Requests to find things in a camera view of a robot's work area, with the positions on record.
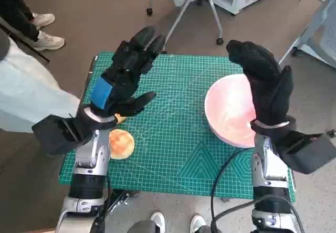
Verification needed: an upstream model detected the person with white shoes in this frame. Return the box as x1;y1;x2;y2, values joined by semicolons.
127;211;218;233

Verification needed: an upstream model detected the round toy bread bun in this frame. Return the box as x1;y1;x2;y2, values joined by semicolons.
108;129;136;161

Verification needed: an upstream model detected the thin black rod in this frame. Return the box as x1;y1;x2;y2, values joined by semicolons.
0;20;50;63

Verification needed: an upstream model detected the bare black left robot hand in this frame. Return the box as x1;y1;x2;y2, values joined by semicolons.
85;26;167;125

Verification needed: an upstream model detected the person in light clothing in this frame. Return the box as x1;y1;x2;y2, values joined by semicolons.
0;29;81;134

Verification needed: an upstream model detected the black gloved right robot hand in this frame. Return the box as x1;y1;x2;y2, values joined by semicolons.
226;40;295;129

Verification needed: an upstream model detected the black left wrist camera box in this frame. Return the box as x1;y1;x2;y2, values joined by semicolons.
31;114;94;157

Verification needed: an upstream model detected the person in black trousers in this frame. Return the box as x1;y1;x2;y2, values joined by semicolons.
0;0;65;51

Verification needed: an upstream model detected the pink bowl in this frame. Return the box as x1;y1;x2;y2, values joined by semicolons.
204;73;258;149

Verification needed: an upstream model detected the black folding table leg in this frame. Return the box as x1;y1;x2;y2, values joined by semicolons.
98;188;140;233

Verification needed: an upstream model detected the green cutting mat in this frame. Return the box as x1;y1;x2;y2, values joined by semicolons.
59;50;296;199

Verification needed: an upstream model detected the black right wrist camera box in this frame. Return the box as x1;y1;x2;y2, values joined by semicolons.
275;130;336;175

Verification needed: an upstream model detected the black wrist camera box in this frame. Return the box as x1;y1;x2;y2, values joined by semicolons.
31;114;94;157
275;130;336;175

